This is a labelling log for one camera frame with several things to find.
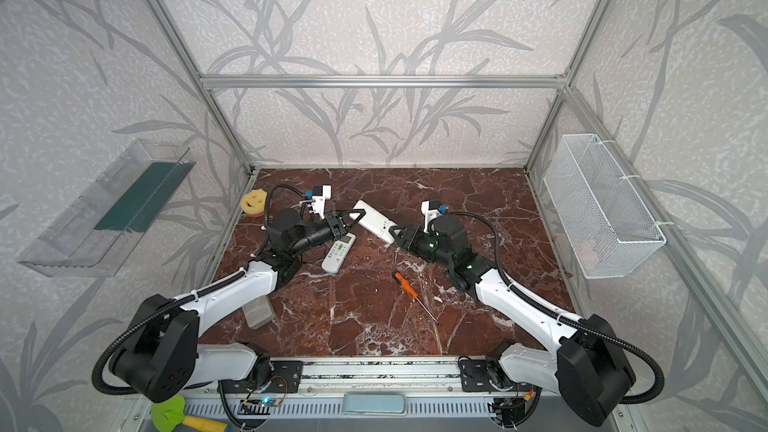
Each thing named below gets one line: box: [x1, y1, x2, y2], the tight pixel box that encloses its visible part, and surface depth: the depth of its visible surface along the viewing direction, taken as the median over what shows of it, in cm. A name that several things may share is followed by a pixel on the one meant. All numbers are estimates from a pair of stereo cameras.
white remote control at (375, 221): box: [350, 199, 400, 244], surface depth 78 cm
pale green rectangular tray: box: [342, 394, 408, 416], surface depth 67 cm
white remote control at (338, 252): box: [322, 232, 356, 274], surface depth 96 cm
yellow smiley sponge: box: [240, 188, 267, 215], surface depth 107 cm
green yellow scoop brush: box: [151, 395, 229, 432], surface depth 68 cm
